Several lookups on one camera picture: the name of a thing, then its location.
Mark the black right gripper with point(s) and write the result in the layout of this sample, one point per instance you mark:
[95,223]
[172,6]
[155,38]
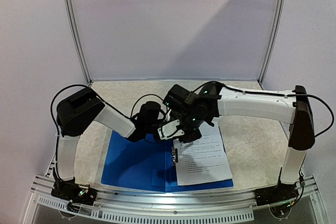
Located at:
[191,135]

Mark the white printed paper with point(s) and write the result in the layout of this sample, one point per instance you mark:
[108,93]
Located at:
[203,161]

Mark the blue plastic folder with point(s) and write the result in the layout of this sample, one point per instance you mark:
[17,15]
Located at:
[144,165]

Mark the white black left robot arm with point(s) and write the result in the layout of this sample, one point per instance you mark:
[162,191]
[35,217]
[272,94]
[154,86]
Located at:
[74,114]

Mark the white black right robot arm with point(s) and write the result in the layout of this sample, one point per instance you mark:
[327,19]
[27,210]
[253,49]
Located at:
[213,99]

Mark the metal folder clip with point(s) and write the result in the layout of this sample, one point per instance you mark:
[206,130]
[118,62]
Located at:
[174,154]

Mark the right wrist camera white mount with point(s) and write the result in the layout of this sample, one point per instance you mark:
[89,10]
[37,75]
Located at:
[169,131]

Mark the aluminium front rail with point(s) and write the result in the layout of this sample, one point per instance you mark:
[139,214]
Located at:
[121,206]

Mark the right aluminium frame post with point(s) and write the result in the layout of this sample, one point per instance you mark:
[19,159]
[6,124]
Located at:
[271,41]

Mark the aluminium frame post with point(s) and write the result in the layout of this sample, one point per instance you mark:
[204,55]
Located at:
[77,43]
[271,41]

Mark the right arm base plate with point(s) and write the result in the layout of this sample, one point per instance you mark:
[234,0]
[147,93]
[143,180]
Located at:
[280,193]

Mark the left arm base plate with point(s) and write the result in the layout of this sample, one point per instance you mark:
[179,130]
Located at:
[71,191]

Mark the left aluminium frame post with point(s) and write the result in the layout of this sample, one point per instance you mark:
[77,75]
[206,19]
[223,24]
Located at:
[77,43]

